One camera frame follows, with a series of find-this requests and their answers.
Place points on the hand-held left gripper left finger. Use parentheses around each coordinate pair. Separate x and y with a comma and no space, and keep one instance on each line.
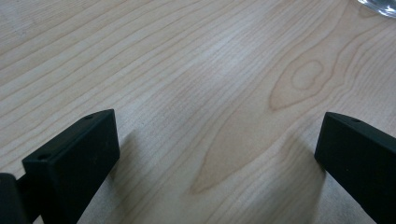
(70,165)

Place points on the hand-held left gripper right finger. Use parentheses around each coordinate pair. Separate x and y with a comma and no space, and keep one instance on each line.
(358,161)

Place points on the clear plastic object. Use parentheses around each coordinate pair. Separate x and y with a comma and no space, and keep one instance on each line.
(381,6)

